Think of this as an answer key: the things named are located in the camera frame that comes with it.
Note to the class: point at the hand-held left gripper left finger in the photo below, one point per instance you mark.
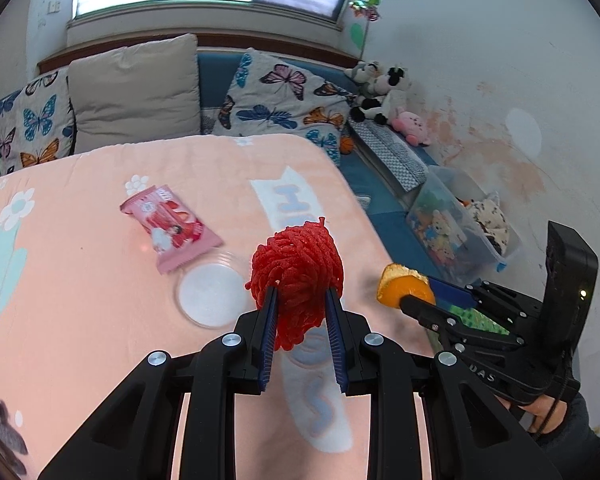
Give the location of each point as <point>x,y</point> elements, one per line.
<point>267,320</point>

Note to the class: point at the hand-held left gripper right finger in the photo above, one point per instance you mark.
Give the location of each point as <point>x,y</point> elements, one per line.
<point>336,335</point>

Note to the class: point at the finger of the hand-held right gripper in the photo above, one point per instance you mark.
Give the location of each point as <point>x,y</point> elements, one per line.
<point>430,312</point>
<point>450,290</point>

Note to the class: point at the orange slice toy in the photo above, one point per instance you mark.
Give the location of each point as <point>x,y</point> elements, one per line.
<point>400,287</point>

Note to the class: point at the green plastic mesh basket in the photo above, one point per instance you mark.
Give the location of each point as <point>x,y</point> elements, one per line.
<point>480,319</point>

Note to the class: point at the red knitted yarn toy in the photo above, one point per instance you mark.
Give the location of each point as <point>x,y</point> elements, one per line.
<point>295,270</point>

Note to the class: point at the person's right forearm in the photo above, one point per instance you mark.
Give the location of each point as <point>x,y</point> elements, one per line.
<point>575,435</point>

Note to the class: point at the person's right hand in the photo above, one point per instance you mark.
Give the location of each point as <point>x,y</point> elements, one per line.
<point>542,412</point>

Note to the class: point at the clear round plastic lid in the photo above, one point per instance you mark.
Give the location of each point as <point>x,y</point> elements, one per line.
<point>210,292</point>

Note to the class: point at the clear plastic storage box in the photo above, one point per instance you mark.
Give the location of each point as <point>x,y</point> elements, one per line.
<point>455,225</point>

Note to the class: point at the spotted plush toy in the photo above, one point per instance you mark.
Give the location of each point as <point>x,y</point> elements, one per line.
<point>490,220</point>

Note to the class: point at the pink snack packet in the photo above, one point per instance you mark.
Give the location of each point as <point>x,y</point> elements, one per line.
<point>170,225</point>

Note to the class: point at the checkered folded cloth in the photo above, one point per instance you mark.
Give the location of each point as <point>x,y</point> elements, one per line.
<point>395,155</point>

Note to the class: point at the pink plush toy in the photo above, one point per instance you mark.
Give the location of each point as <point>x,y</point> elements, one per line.
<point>410,127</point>

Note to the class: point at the small orange ball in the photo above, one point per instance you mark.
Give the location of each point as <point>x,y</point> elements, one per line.
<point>347,146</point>

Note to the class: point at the pink printed blanket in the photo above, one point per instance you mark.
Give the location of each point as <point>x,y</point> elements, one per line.
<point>80,285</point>

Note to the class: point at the black and white cow plush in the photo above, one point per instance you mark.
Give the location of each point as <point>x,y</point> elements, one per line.
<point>387,95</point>

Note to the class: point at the large butterfly print pillow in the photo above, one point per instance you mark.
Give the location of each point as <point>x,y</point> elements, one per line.
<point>280,100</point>

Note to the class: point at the grey and white plush toy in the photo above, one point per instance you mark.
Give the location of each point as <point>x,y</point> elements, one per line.
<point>365,75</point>

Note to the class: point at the blue sofa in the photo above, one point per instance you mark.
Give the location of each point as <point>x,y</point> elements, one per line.
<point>215,80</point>

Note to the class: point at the beige pillow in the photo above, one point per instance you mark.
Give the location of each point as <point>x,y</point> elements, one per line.
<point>135,95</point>

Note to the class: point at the colourful pinwheel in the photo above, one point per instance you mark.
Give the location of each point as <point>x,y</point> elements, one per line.
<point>365,2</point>

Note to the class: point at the small butterfly print pillow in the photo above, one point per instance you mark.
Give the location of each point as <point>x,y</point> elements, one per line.
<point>35,125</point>

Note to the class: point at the green wall sticker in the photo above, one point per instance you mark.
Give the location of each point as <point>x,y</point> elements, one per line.
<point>358,34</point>

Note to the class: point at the brown wooden rail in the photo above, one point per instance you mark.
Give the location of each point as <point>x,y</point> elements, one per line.
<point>130,45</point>

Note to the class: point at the white wall switch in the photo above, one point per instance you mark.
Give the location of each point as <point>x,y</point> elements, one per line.
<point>54,7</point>

